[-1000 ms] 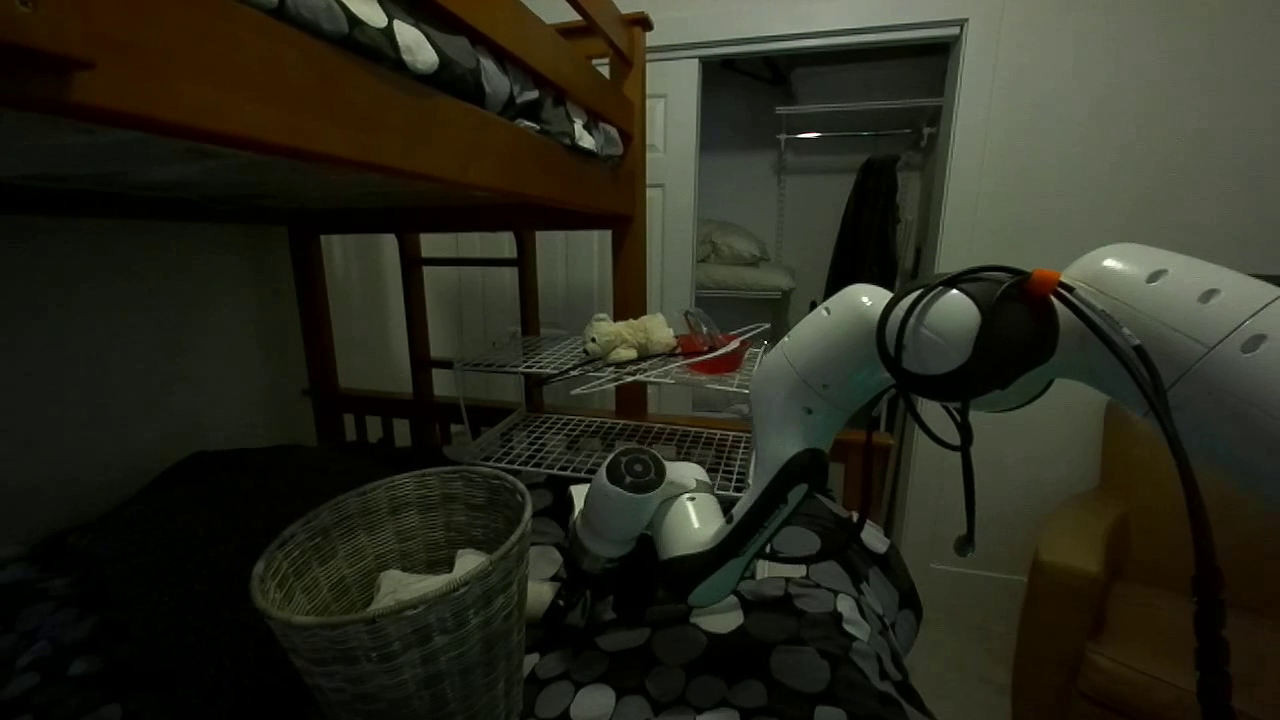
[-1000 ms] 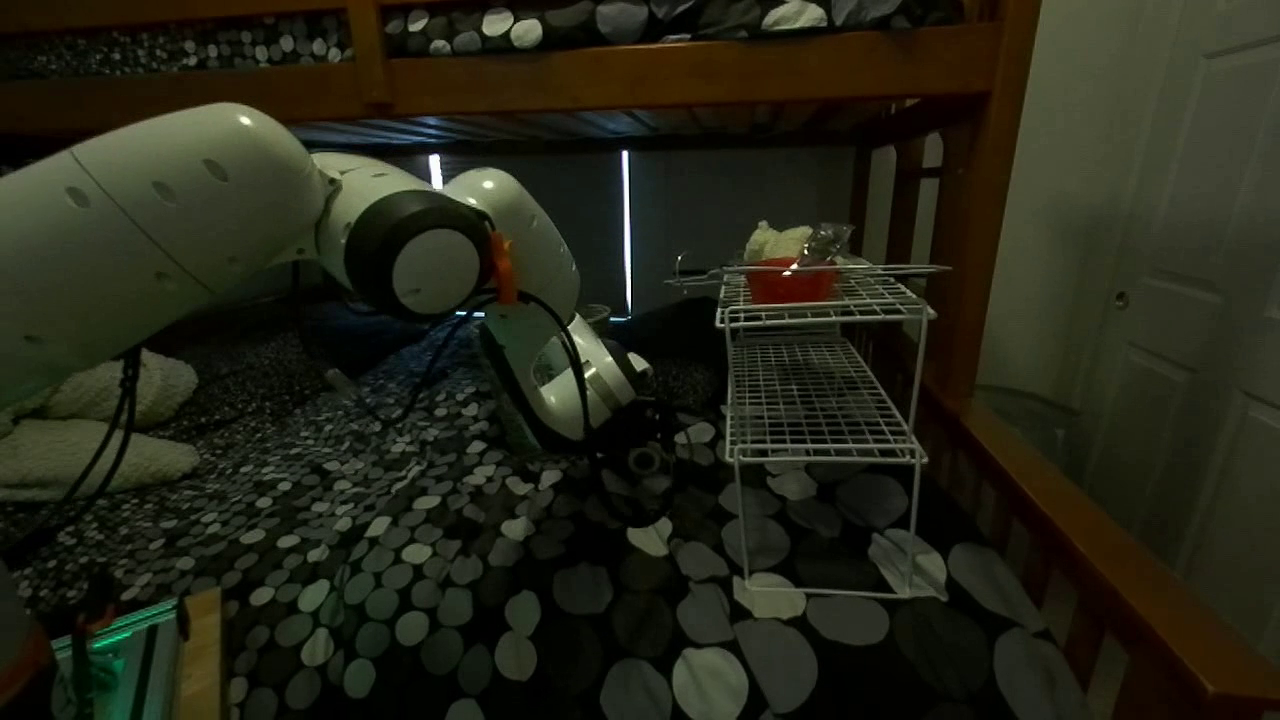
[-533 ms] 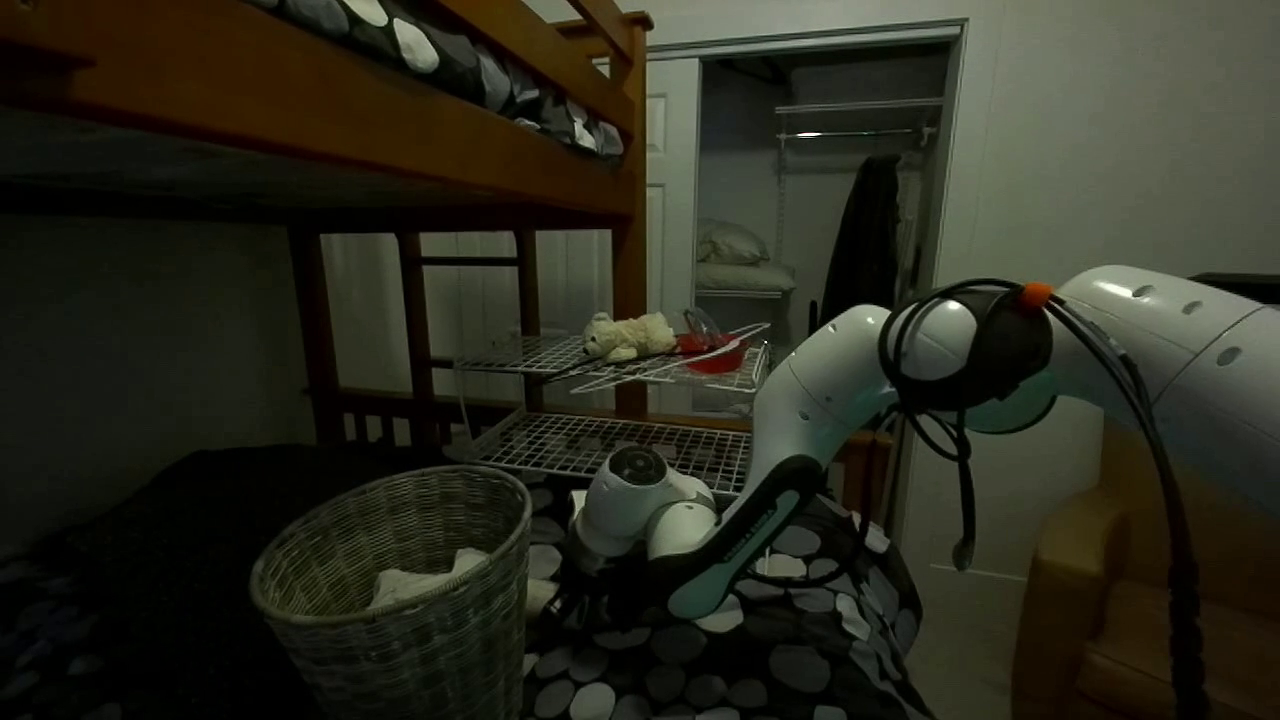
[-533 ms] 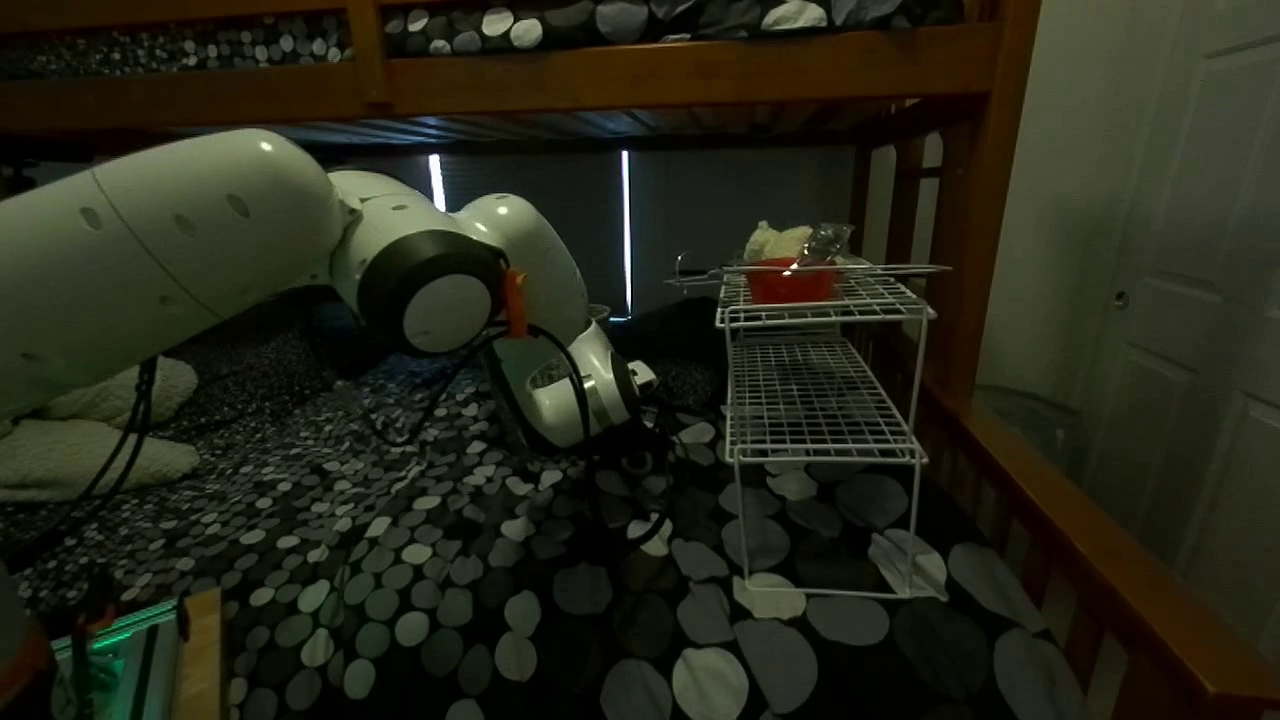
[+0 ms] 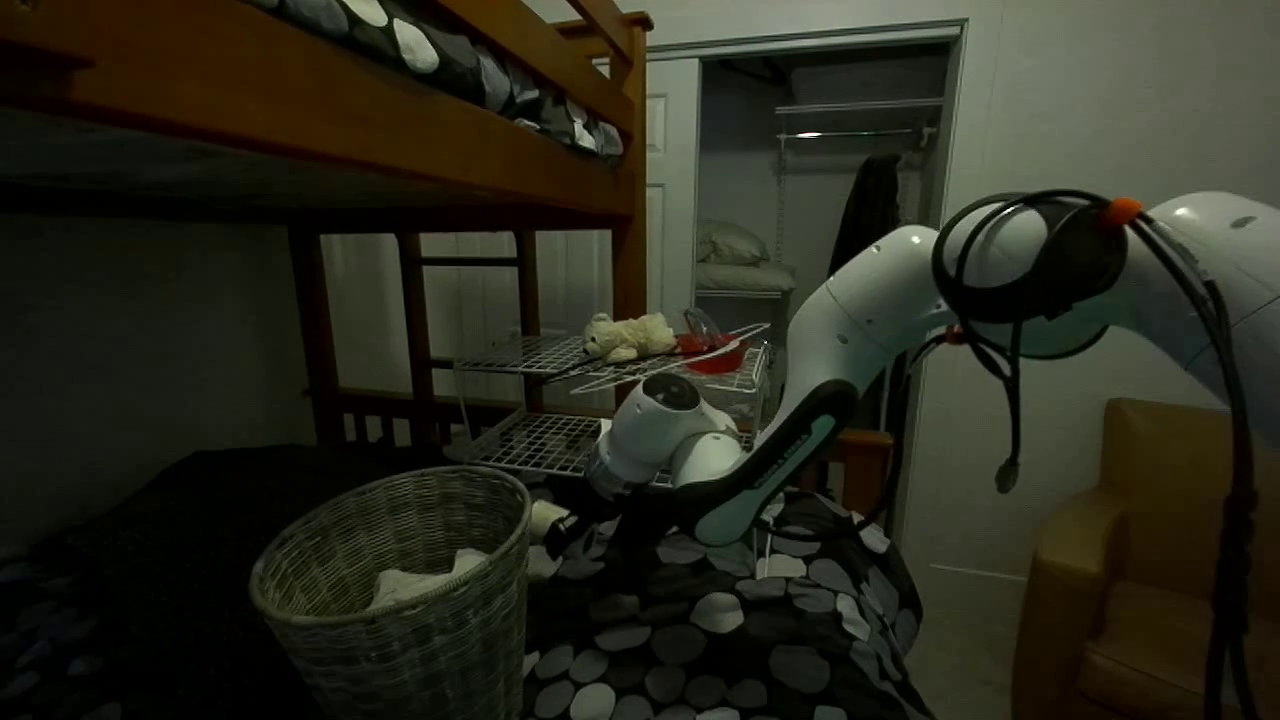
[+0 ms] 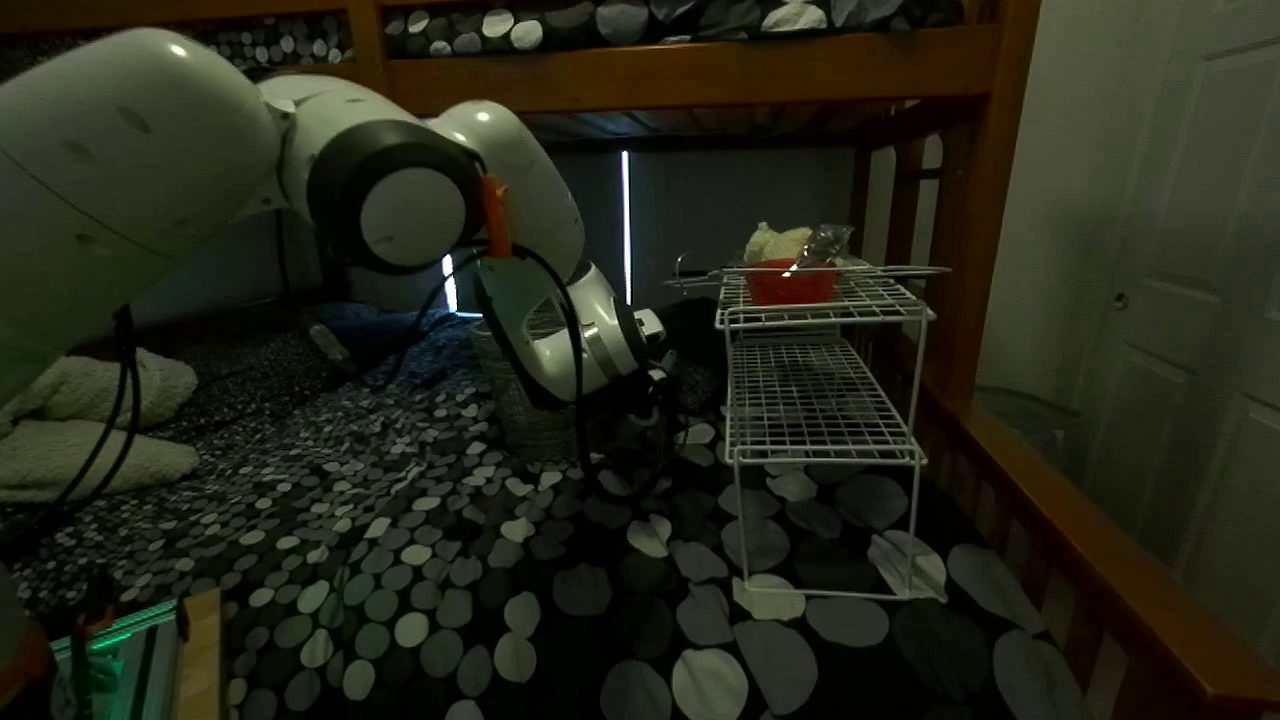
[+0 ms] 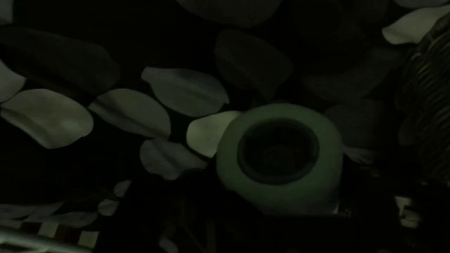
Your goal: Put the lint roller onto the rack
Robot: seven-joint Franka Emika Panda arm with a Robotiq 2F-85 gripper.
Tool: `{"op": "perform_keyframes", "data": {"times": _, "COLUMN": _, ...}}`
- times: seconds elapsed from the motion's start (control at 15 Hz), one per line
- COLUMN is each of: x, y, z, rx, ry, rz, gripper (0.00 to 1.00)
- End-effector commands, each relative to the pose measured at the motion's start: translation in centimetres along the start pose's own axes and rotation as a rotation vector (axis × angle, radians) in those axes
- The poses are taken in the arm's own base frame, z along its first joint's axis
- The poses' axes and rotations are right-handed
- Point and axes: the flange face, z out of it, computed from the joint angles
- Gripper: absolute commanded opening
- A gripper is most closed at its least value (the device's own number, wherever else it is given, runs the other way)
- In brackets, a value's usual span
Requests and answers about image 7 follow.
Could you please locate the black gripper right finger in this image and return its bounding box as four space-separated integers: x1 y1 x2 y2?
338 154 407 253

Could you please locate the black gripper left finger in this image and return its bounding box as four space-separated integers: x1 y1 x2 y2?
122 173 222 253

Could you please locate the woven wicker basket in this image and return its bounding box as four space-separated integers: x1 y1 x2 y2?
395 13 450 189

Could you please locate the dark spotted bedspread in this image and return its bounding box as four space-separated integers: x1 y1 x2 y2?
0 0 450 253

